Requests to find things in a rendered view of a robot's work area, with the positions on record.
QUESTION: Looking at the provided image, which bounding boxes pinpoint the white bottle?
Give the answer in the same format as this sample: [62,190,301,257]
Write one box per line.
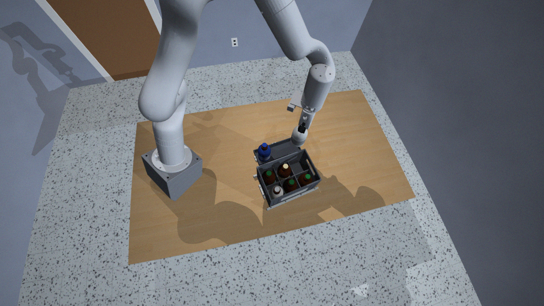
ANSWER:
[291,126,308,147]
[269,185,283,199]

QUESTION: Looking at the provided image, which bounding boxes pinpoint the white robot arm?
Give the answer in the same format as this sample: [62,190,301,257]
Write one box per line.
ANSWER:
[138,0,336,173]

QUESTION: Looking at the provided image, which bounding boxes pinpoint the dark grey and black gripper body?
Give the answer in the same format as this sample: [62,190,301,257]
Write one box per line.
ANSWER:
[298,108,316,129]

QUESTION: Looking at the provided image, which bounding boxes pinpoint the blue bottle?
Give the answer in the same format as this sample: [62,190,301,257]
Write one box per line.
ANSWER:
[258,143,271,162]

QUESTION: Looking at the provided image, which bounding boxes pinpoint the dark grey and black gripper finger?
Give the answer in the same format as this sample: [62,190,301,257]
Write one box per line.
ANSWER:
[298,122,306,133]

